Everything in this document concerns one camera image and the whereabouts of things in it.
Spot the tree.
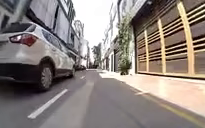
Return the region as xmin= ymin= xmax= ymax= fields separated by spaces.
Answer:
xmin=91 ymin=42 xmax=103 ymax=70

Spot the row of pale buildings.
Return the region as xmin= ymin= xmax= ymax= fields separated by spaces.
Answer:
xmin=0 ymin=0 xmax=92 ymax=70

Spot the white car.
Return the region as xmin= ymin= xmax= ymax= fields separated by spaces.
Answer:
xmin=0 ymin=21 xmax=77 ymax=93

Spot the building with wooden slat gate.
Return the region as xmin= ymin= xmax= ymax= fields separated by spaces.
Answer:
xmin=129 ymin=0 xmax=205 ymax=81

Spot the pale paved sidewalk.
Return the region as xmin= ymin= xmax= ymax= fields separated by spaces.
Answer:
xmin=98 ymin=69 xmax=205 ymax=123

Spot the green climbing plant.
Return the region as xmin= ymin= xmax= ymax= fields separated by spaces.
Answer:
xmin=116 ymin=14 xmax=134 ymax=76

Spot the dark vehicle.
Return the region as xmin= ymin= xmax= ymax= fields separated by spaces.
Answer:
xmin=74 ymin=64 xmax=88 ymax=72

